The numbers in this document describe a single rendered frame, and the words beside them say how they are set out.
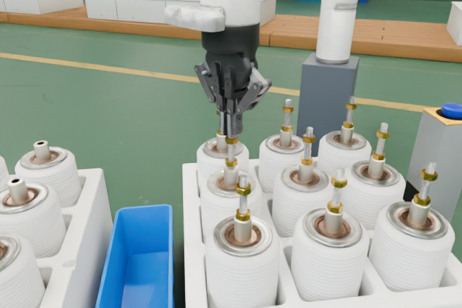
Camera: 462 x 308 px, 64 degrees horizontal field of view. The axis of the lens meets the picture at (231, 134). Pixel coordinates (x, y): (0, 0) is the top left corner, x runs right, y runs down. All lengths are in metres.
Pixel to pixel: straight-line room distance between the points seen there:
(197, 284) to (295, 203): 0.18
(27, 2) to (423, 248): 3.66
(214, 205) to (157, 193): 0.47
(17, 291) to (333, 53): 0.87
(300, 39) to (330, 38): 1.49
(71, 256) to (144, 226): 0.23
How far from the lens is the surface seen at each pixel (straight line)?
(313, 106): 1.08
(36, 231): 0.61
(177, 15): 0.45
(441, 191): 0.80
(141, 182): 1.07
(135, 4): 3.11
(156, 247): 0.83
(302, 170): 0.59
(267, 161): 0.68
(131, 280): 0.80
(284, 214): 0.60
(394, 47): 2.49
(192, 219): 0.63
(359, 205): 0.63
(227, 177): 0.57
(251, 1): 0.46
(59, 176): 0.70
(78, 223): 0.67
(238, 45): 0.46
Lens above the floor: 0.58
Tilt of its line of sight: 26 degrees down
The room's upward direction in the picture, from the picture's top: straight up
